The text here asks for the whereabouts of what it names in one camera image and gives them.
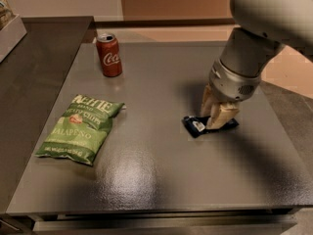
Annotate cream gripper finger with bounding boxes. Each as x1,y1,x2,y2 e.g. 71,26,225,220
201,84,216,117
206,102,240,129

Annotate dark blue RXBAR wrapper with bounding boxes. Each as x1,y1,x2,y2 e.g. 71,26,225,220
182,116,239,138

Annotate white-grey robot arm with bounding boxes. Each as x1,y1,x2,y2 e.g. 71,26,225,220
201,0,313,129

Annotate green jalapeno chip bag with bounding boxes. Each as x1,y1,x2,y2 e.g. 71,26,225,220
35,94,124,165

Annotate snack bag in box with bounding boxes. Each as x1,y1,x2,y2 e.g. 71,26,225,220
0,0,14,29

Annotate red Coca-Cola can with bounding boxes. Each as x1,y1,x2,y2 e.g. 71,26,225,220
96,33,122,77

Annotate dark side counter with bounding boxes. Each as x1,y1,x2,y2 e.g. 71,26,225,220
0,16,95,215

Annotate white box on counter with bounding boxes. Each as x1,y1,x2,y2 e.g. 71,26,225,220
0,15,27,63

